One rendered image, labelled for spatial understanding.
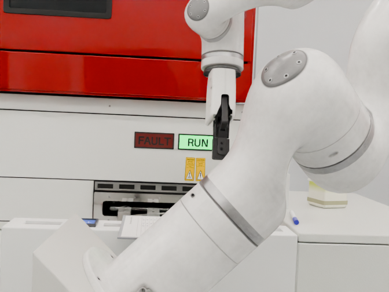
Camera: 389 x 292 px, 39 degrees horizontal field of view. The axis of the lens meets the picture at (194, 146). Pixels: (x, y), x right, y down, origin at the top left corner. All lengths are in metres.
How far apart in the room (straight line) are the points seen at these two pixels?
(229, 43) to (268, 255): 0.41
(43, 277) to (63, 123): 1.04
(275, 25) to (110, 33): 1.76
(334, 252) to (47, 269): 0.61
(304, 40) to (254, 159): 2.59
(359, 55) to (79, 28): 0.97
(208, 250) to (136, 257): 0.10
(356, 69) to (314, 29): 2.47
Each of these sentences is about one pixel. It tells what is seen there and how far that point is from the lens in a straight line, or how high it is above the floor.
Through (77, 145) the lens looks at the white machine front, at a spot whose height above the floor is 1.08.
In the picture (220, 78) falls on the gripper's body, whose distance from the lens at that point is 1.05.
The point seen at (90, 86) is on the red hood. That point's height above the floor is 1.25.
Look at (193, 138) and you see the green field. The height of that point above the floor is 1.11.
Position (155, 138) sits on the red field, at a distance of 1.64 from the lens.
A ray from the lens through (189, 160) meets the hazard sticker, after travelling 1.65.
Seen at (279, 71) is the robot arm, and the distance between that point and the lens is 0.70.
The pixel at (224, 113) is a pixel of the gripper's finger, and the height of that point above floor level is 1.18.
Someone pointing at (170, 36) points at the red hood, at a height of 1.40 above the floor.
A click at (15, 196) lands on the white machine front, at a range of 1.71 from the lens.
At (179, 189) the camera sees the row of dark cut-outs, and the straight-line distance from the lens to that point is 1.66.
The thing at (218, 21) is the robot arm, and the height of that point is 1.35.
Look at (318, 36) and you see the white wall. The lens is 3.30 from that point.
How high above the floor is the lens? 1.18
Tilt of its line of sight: 3 degrees down
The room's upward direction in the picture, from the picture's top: 3 degrees clockwise
